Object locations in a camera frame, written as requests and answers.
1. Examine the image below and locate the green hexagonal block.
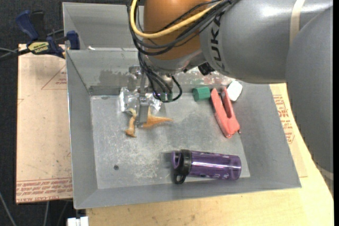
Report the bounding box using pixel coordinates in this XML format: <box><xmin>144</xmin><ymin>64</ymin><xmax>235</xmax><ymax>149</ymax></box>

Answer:
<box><xmin>192</xmin><ymin>86</ymin><xmax>211</xmax><ymax>102</ymax></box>

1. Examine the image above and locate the clear crinkled plastic wrapper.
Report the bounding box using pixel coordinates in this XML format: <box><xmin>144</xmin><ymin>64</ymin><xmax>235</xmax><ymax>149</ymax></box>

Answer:
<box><xmin>118</xmin><ymin>86</ymin><xmax>163</xmax><ymax>115</ymax></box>

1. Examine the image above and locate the white rounded block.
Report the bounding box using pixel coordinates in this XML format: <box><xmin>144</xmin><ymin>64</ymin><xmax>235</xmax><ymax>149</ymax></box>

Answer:
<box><xmin>227</xmin><ymin>80</ymin><xmax>243</xmax><ymax>102</ymax></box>

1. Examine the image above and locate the orange toy animal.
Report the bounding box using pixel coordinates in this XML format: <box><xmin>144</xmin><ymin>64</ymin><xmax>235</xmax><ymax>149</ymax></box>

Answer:
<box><xmin>124</xmin><ymin>108</ymin><xmax>174</xmax><ymax>138</ymax></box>

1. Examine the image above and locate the brown cardboard board red print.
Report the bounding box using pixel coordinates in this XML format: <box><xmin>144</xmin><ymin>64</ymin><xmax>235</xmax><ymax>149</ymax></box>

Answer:
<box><xmin>15</xmin><ymin>43</ymin><xmax>309</xmax><ymax>204</ymax></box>

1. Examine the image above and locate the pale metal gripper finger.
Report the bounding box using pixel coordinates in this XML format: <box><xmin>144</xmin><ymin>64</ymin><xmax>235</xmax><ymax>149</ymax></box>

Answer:
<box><xmin>137</xmin><ymin>102</ymin><xmax>149</xmax><ymax>125</ymax></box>

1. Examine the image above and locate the salmon red stapler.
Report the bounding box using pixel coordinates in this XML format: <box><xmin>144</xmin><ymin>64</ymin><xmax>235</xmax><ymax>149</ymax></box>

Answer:
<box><xmin>210</xmin><ymin>87</ymin><xmax>242</xmax><ymax>139</ymax></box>

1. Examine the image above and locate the purple plastic bottle black cap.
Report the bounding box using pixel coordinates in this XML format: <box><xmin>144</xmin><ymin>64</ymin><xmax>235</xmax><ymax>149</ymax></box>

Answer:
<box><xmin>170</xmin><ymin>149</ymin><xmax>243</xmax><ymax>185</ymax></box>

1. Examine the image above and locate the grey metal bin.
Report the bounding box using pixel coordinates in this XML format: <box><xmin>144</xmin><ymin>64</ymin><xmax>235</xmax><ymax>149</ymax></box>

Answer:
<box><xmin>62</xmin><ymin>2</ymin><xmax>302</xmax><ymax>210</ymax></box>

